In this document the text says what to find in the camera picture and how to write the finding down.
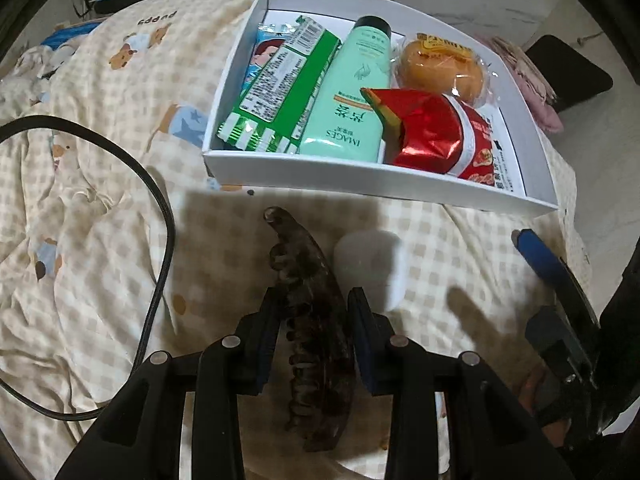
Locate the green striped snack packet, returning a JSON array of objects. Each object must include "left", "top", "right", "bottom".
[{"left": 215, "top": 15, "right": 343, "bottom": 155}]

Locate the blue cartoon packet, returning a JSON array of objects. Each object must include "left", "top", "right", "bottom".
[{"left": 242, "top": 22, "right": 296, "bottom": 96}]

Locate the blue striped cloth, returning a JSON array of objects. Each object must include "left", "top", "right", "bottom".
[{"left": 40, "top": 22, "right": 108, "bottom": 51}]

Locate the dark brown hair claw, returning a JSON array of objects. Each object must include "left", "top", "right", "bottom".
[{"left": 263, "top": 206, "right": 357, "bottom": 453}]

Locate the thick black cable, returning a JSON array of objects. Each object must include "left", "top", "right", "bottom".
[{"left": 0, "top": 115, "right": 176, "bottom": 421}]

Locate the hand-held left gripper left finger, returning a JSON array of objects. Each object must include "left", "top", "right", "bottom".
[{"left": 55, "top": 285, "right": 282, "bottom": 480}]

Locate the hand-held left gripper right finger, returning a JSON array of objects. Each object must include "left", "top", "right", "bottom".
[{"left": 347, "top": 287, "right": 576, "bottom": 480}]

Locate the white cardboard box tray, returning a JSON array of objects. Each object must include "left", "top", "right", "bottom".
[{"left": 201, "top": 0, "right": 560, "bottom": 217}]

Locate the green lotion tube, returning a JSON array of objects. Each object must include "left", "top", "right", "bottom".
[{"left": 299, "top": 16, "right": 393, "bottom": 163}]

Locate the white earbuds case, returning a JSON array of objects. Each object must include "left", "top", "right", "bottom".
[{"left": 334, "top": 230, "right": 407, "bottom": 313}]

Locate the pink fleece cloth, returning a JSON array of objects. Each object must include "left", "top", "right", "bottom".
[{"left": 475, "top": 32, "right": 565, "bottom": 133}]

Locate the red snack packet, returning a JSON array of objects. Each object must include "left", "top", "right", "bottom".
[{"left": 360, "top": 87, "right": 498, "bottom": 188}]

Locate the white packet with black print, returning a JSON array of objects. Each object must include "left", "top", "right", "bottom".
[{"left": 480, "top": 105, "right": 526, "bottom": 193}]

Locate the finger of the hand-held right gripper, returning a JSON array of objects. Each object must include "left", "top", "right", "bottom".
[
  {"left": 526, "top": 306, "right": 598, "bottom": 396},
  {"left": 511, "top": 229, "right": 601, "bottom": 341}
]

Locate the orange bread packet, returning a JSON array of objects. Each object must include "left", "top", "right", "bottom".
[{"left": 392, "top": 32, "right": 496, "bottom": 106}]

